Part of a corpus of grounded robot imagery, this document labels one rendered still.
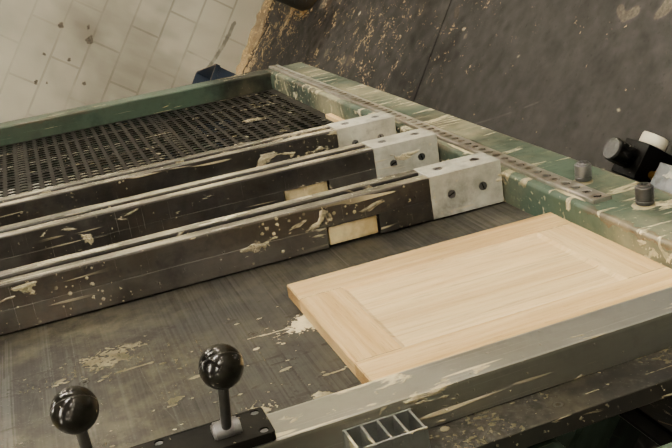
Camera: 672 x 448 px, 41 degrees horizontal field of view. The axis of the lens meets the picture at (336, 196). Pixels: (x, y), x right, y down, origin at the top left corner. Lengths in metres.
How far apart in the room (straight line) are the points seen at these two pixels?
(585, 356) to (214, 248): 0.58
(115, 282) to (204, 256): 0.13
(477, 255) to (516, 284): 0.11
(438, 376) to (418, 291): 0.26
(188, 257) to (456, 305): 0.41
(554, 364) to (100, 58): 5.48
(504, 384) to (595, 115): 2.02
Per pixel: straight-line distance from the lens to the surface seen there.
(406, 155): 1.63
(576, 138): 2.91
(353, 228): 1.37
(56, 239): 1.52
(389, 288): 1.17
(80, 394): 0.75
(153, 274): 1.31
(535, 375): 0.94
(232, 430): 0.85
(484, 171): 1.44
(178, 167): 1.71
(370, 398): 0.89
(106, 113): 2.63
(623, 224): 1.22
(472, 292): 1.13
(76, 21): 6.24
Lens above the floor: 1.70
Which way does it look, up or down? 24 degrees down
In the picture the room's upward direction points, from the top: 68 degrees counter-clockwise
